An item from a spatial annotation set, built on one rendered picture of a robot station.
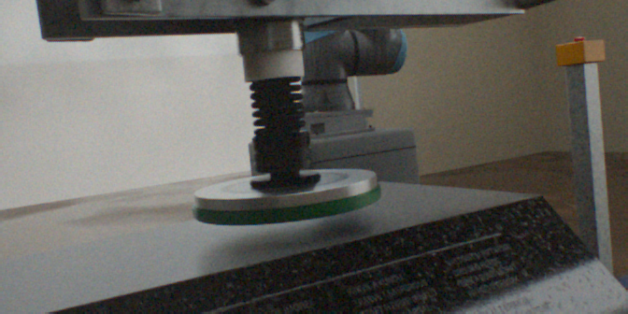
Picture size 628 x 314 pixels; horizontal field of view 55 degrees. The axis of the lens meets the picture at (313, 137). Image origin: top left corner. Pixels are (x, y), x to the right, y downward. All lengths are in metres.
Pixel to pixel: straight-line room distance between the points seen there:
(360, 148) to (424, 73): 5.57
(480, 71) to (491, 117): 0.61
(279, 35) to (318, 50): 1.18
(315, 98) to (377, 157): 0.26
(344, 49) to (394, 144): 0.33
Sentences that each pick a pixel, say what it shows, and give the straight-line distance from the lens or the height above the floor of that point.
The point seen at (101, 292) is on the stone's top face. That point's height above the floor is 0.80.
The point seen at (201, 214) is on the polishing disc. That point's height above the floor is 0.84.
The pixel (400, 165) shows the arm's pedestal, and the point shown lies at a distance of 1.84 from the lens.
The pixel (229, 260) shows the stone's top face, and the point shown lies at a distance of 0.61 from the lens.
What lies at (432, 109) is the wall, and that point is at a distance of 7.33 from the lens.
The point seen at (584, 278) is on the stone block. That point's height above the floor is 0.72.
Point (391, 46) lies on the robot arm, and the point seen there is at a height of 1.11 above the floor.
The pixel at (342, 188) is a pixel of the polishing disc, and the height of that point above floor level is 0.86.
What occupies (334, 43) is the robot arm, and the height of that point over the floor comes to 1.13.
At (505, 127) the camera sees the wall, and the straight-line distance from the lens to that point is 8.22.
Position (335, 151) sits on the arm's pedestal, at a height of 0.81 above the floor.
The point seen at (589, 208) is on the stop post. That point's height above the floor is 0.46.
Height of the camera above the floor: 0.95
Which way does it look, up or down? 3 degrees down
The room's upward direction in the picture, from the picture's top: 6 degrees counter-clockwise
